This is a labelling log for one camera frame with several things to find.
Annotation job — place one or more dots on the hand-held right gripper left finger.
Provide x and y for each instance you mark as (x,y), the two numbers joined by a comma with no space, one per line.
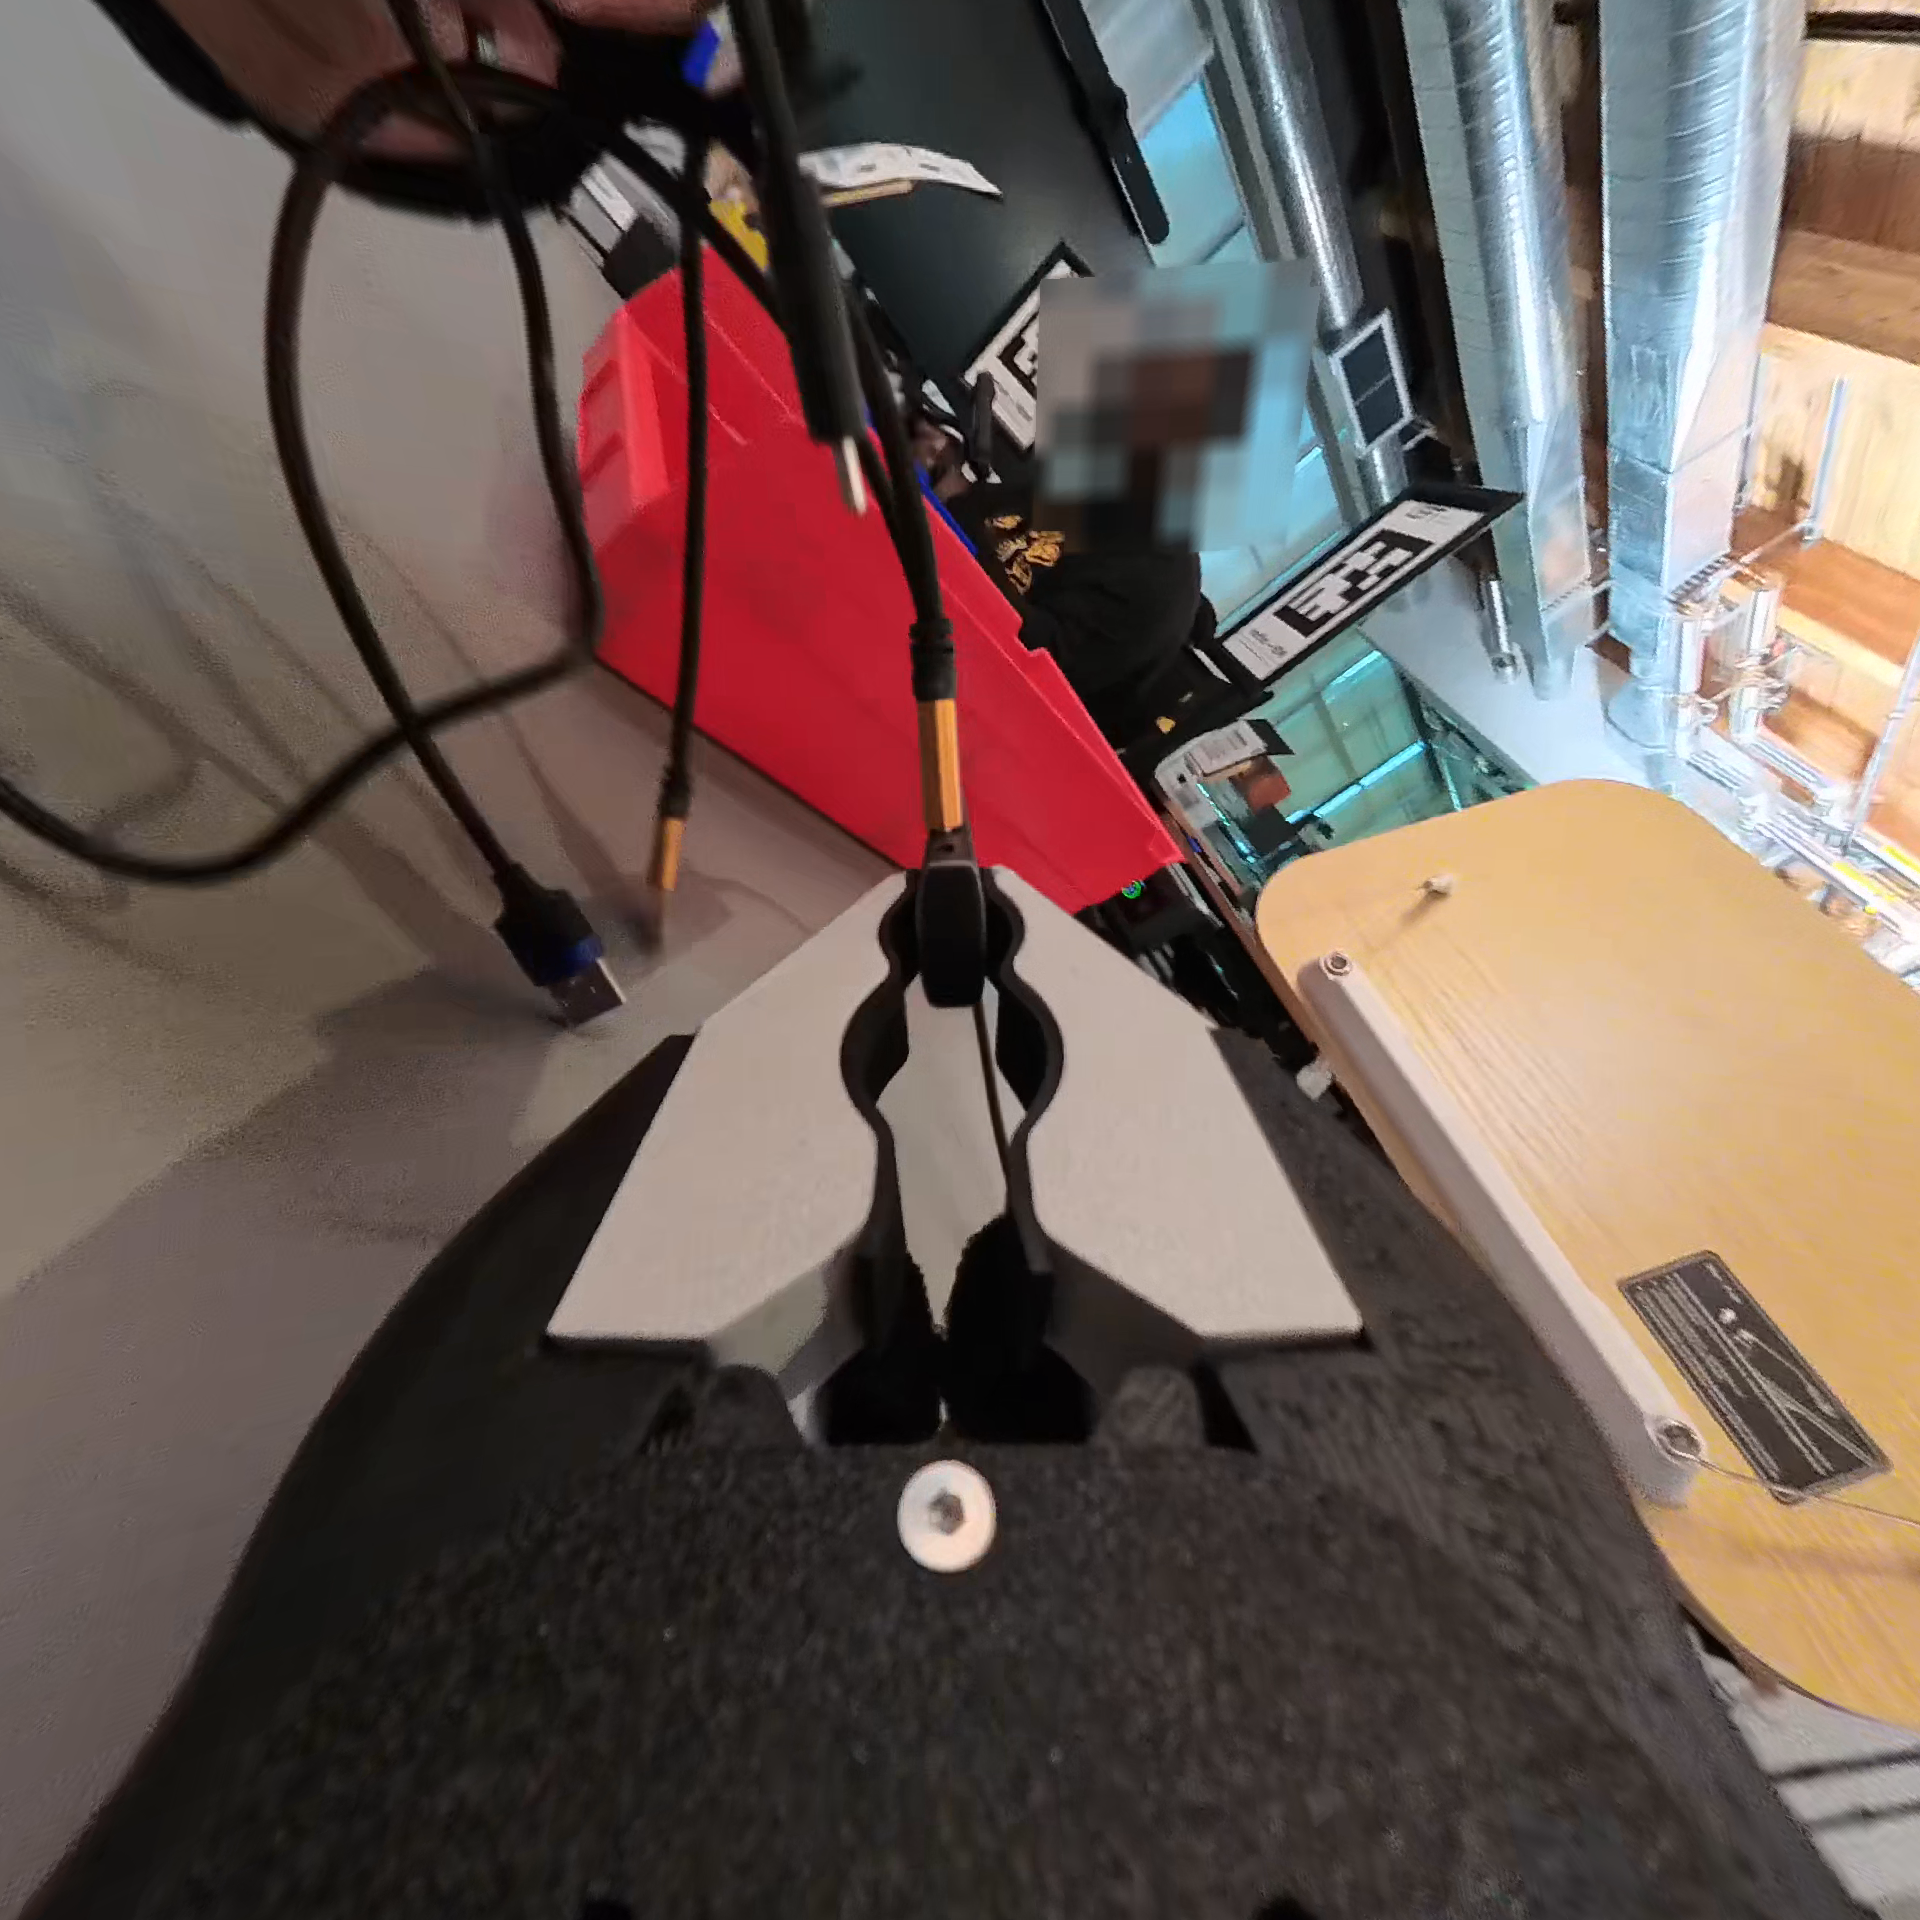
(721,1171)

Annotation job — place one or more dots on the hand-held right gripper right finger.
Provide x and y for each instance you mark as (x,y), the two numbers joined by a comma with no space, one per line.
(1170,1171)

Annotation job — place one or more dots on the person's left hand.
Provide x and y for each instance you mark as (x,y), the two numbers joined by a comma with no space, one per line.
(299,61)

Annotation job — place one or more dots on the labelled cardboard box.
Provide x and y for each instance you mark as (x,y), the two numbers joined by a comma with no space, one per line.
(1223,757)

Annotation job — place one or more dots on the white paper label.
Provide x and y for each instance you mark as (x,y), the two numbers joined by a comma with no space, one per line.
(901,167)

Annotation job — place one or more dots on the wooden board with white bar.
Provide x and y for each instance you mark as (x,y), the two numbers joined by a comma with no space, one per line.
(1651,1080)

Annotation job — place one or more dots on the dark panel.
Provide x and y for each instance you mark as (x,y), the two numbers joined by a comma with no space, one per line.
(974,91)

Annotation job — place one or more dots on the red plastic bin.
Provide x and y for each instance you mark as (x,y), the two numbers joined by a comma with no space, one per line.
(826,645)

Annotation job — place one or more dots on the black framed marker sign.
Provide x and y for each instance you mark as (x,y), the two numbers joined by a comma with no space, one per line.
(1009,360)
(1373,579)

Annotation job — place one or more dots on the silver metal duct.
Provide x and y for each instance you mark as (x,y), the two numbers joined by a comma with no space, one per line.
(1695,300)
(1290,181)
(1515,300)

